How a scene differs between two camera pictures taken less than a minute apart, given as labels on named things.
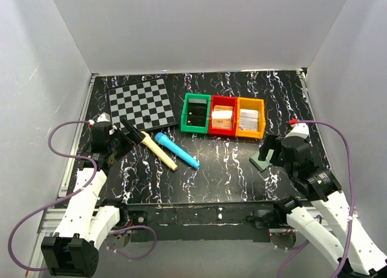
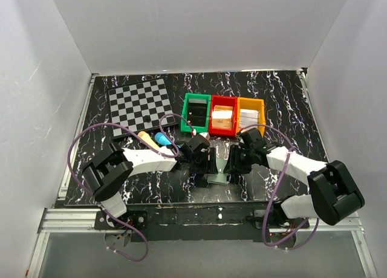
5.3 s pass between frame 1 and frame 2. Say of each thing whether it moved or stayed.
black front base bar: stayed
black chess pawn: stayed
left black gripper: moved
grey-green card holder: moved
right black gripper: moved
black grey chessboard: stayed
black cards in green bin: stayed
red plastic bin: stayed
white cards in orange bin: stayed
